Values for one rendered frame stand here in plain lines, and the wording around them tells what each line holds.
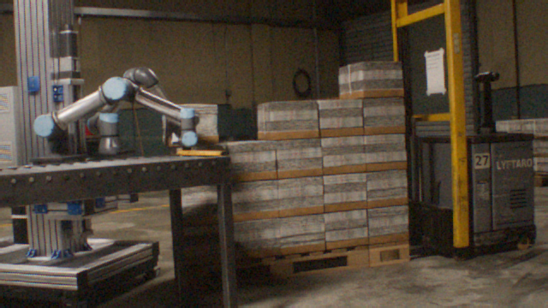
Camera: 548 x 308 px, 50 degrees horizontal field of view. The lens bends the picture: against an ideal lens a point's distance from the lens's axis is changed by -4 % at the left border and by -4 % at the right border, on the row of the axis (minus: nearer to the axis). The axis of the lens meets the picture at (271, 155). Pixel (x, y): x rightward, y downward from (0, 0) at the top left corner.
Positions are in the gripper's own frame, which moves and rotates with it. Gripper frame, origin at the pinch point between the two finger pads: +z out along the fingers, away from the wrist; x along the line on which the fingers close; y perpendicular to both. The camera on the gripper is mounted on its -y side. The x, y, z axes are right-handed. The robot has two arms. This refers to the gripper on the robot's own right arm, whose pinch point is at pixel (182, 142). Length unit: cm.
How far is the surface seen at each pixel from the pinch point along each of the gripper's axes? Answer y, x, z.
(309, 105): 18, -78, 10
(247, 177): -22.5, -37.6, 8.9
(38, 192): -13, 67, -101
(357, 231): -61, -107, 11
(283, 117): 11, -62, 11
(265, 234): -57, -47, 10
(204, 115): 14.4, -14.3, 8.9
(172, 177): -12, 15, -82
